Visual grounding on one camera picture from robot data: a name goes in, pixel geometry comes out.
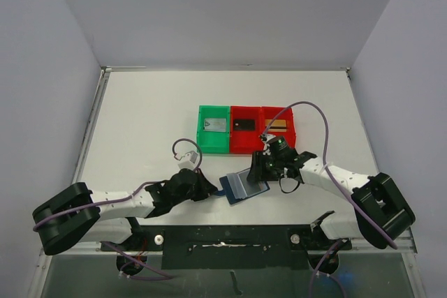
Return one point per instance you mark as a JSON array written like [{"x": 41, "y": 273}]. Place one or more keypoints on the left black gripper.
[{"x": 206, "y": 188}]

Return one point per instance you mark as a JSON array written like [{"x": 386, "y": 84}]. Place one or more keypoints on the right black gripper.
[{"x": 258, "y": 169}]

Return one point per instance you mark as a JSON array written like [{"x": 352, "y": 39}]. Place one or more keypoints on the blue leather card holder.
[{"x": 236, "y": 187}]

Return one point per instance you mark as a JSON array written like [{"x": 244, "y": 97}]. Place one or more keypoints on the white magnetic stripe card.
[{"x": 215, "y": 125}]

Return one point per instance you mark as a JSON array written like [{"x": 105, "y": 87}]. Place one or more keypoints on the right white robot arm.
[{"x": 380, "y": 212}]

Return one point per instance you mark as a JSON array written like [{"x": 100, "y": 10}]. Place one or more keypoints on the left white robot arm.
[{"x": 65, "y": 219}]

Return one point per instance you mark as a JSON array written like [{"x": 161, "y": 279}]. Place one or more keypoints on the gold card in bin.
[{"x": 278, "y": 125}]

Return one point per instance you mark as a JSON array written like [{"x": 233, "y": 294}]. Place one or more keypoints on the black card in bin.
[{"x": 244, "y": 125}]

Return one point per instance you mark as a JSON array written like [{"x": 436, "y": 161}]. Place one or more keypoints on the middle red plastic bin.
[{"x": 245, "y": 142}]

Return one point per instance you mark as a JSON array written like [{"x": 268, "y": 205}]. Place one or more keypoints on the red plastic bin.
[
  {"x": 270, "y": 113},
  {"x": 245, "y": 142}
]

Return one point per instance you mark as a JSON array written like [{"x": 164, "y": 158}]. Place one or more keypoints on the right red plastic bin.
[{"x": 270, "y": 113}]

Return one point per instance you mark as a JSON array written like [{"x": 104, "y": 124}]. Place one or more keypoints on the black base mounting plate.
[{"x": 228, "y": 246}]

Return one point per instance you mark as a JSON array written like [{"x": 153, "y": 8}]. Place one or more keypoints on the green plastic bin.
[{"x": 209, "y": 142}]

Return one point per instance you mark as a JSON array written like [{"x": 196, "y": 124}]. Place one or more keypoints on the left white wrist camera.
[{"x": 188, "y": 160}]

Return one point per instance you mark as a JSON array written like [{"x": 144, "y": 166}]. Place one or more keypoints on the aluminium front rail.
[{"x": 405, "y": 244}]

